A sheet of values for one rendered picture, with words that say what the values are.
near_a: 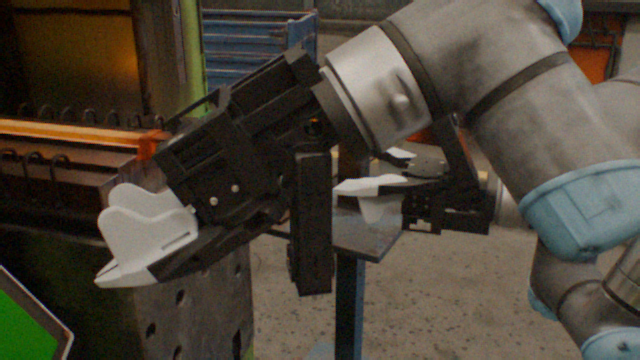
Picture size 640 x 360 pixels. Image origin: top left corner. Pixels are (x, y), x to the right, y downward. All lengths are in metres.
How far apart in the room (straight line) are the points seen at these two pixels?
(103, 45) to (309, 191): 0.84
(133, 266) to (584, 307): 0.49
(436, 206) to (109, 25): 0.71
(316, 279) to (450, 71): 0.17
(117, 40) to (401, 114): 0.85
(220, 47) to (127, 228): 4.29
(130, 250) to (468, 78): 0.24
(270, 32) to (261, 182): 4.11
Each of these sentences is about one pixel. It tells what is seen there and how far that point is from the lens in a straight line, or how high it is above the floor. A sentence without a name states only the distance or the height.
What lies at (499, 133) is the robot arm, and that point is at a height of 1.18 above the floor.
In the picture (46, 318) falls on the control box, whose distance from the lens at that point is 0.53.
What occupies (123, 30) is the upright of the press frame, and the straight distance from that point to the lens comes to 1.12.
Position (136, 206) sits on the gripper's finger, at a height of 1.11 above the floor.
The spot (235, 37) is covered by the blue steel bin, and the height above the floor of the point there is 0.57.
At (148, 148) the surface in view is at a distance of 0.85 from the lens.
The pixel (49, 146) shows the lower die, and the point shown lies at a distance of 0.94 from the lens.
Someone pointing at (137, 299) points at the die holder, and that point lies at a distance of 0.80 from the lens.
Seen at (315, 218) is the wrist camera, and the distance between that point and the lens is 0.37.
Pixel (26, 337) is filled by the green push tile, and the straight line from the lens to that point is 0.49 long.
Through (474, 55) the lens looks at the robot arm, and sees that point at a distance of 0.34.
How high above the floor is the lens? 1.28
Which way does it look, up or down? 24 degrees down
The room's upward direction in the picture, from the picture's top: straight up
